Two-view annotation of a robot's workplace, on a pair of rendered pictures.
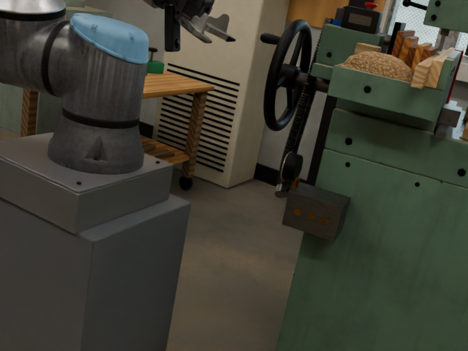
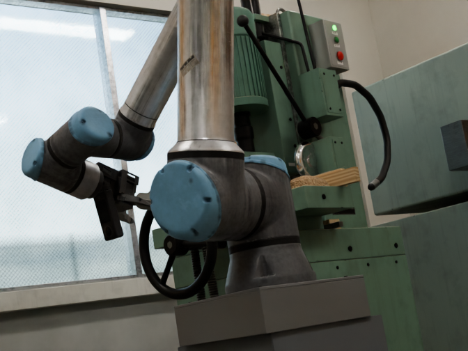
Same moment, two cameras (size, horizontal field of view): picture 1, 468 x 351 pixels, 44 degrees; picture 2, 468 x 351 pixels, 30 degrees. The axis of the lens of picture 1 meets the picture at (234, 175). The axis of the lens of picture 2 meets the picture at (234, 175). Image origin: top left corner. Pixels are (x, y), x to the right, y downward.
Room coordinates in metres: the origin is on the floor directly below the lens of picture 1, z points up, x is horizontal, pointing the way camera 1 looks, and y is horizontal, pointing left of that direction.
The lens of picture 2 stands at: (0.46, 1.97, 0.56)
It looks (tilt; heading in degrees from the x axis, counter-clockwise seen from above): 10 degrees up; 292
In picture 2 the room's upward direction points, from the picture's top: 9 degrees counter-clockwise
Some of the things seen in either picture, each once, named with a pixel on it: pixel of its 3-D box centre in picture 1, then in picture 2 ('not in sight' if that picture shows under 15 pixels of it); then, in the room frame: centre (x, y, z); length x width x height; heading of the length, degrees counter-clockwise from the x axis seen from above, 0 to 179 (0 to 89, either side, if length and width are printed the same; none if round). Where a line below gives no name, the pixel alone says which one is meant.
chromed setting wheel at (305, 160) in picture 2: not in sight; (309, 161); (1.23, -0.49, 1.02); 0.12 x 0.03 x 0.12; 70
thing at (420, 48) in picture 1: (422, 56); not in sight; (1.42, -0.38, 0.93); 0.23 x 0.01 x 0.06; 160
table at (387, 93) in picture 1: (383, 74); (237, 219); (1.41, -0.30, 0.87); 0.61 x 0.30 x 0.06; 160
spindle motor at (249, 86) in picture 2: not in sight; (232, 65); (1.39, -0.41, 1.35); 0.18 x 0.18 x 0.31
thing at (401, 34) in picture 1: (402, 47); not in sight; (1.45, -0.34, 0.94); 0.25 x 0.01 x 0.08; 160
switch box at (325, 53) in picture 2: not in sight; (329, 47); (1.15, -0.66, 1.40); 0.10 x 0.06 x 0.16; 70
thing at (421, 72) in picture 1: (434, 65); (264, 200); (1.35, -0.40, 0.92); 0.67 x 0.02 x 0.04; 160
